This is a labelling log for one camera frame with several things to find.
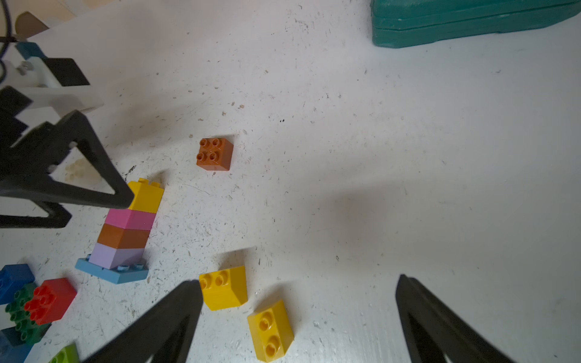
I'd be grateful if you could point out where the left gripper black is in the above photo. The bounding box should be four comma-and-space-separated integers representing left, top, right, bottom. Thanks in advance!
0, 86, 134, 228

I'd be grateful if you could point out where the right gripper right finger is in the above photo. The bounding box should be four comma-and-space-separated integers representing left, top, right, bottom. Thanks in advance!
396, 275, 512, 362

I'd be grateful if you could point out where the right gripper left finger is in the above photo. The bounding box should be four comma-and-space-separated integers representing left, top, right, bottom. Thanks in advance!
85, 280, 204, 362

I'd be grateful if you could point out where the light blue lego brick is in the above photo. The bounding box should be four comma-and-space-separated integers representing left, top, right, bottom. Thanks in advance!
75, 257, 149, 285

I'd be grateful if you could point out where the orange lego brick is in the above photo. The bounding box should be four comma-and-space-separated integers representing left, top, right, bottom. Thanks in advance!
97, 224, 150, 249
196, 138, 234, 171

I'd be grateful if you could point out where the pink lego brick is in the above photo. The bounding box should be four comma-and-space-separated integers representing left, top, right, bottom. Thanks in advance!
105, 209, 157, 231

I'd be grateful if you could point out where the purple lego brick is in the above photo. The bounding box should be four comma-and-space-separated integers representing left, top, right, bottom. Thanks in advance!
89, 244, 145, 269

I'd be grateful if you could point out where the lime green lego brick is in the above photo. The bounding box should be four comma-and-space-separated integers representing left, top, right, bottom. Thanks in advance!
49, 343, 80, 363

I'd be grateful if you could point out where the yellow lego brick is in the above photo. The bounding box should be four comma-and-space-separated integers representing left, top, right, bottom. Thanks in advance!
199, 266, 248, 311
128, 178, 164, 213
248, 299, 294, 362

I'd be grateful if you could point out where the blue lego brick upper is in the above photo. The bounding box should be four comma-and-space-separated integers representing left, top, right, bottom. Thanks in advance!
0, 264, 36, 306

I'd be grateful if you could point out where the red lego brick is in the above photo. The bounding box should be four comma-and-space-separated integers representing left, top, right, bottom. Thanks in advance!
24, 278, 77, 325

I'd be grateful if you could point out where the dark green lego brick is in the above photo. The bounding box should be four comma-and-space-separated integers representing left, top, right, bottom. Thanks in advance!
5, 283, 51, 346

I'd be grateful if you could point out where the blue lego brick left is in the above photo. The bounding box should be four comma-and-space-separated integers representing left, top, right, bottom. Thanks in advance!
1, 329, 32, 363

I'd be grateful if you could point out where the green tool case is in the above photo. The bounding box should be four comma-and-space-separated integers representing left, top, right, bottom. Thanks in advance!
371, 0, 580, 48

